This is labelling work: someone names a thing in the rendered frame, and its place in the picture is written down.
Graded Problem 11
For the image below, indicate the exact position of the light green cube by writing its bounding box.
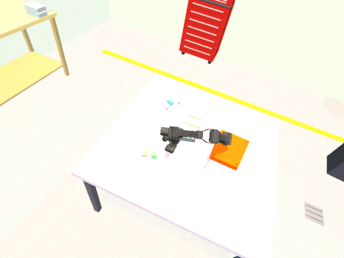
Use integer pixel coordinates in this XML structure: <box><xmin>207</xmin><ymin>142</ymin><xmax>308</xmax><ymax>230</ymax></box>
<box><xmin>151</xmin><ymin>151</ymin><xmax>157</xmax><ymax>159</ymax></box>

